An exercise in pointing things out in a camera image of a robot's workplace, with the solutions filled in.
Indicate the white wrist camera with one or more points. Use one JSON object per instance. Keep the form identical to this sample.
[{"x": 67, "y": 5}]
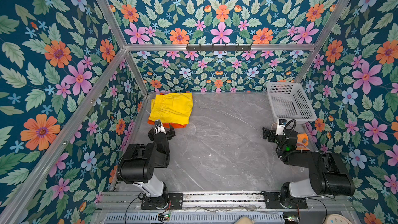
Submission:
[
  {"x": 158, "y": 127},
  {"x": 281, "y": 124}
]

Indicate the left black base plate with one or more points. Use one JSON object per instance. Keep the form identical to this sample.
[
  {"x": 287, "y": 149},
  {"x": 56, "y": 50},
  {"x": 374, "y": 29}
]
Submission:
[{"x": 165, "y": 202}]

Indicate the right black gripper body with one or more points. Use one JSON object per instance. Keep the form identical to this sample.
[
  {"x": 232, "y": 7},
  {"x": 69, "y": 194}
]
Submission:
[{"x": 278, "y": 140}]

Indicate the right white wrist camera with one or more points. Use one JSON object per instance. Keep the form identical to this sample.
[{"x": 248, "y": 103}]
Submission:
[{"x": 281, "y": 124}]

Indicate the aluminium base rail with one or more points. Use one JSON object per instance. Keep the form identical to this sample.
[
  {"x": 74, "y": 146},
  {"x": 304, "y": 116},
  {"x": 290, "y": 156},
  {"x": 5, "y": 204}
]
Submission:
[{"x": 218, "y": 207}]

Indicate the orange fish plush toy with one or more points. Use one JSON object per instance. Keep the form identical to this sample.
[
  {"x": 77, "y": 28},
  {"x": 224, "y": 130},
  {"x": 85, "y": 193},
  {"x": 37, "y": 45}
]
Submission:
[{"x": 302, "y": 142}]

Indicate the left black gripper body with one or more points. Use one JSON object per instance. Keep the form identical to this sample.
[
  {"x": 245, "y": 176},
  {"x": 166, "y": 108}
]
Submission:
[{"x": 167, "y": 137}]

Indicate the white round device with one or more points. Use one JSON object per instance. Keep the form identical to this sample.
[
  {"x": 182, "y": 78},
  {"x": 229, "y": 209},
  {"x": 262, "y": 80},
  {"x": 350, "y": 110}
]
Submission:
[{"x": 336, "y": 219}]

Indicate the white plastic basket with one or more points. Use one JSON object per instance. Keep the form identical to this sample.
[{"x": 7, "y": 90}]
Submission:
[{"x": 289, "y": 101}]

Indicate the orange shorts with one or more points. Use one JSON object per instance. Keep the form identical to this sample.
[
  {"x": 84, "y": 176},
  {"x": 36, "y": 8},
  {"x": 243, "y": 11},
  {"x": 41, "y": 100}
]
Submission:
[{"x": 168, "y": 125}]

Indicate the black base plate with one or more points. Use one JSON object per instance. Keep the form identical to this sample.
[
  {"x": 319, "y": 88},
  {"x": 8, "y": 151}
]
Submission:
[
  {"x": 277, "y": 200},
  {"x": 165, "y": 202}
]

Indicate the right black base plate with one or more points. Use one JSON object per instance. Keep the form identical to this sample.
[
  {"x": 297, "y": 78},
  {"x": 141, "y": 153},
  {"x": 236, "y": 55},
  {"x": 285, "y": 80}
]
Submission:
[{"x": 277, "y": 200}]

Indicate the black hook rail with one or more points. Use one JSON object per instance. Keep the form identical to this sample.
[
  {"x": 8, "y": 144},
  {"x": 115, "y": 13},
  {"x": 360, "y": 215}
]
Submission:
[{"x": 218, "y": 47}]

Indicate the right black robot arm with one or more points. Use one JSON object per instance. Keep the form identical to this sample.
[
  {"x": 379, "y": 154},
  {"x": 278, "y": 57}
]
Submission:
[{"x": 328, "y": 176}]

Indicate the yellow shorts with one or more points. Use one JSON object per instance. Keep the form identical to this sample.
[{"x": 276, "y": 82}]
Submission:
[{"x": 172, "y": 108}]

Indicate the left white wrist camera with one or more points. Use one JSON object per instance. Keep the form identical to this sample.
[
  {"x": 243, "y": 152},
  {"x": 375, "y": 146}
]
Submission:
[{"x": 158, "y": 127}]

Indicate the beige round object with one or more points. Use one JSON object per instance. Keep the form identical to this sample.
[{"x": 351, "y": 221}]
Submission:
[{"x": 244, "y": 220}]

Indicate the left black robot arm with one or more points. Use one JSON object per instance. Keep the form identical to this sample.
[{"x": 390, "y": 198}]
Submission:
[{"x": 137, "y": 165}]

